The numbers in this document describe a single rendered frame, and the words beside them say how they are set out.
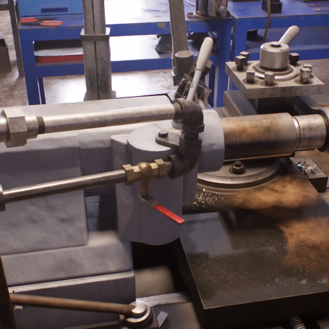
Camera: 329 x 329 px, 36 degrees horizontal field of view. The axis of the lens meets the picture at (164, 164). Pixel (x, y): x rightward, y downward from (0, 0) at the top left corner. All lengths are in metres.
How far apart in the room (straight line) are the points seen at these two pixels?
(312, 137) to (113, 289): 0.44
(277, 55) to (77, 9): 1.80
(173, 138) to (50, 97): 3.32
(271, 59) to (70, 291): 0.61
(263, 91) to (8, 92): 3.33
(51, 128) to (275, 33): 2.65
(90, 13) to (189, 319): 1.36
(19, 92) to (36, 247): 3.39
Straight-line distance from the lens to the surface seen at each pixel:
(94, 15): 1.98
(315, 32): 3.28
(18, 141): 0.61
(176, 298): 0.96
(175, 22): 1.65
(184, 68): 1.58
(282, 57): 1.10
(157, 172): 0.72
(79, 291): 0.86
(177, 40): 1.65
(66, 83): 4.30
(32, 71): 2.67
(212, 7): 2.54
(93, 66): 2.03
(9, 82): 4.43
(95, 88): 2.06
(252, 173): 1.10
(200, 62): 0.82
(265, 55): 1.10
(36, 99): 2.72
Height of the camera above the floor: 1.51
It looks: 30 degrees down
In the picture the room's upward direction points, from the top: straight up
